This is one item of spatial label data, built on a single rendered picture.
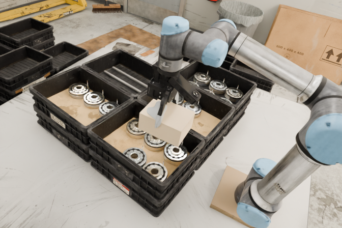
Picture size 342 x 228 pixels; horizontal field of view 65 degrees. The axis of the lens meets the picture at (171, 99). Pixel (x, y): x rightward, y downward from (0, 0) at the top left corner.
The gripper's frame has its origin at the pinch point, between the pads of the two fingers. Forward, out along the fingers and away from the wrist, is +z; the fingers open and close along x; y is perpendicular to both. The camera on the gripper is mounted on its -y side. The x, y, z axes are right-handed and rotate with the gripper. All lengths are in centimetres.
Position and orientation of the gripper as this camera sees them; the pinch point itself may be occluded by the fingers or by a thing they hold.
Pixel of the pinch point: (167, 117)
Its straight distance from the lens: 95.0
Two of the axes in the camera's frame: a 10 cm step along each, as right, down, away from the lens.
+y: -8.9, -3.7, 2.8
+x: -4.5, 5.0, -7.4
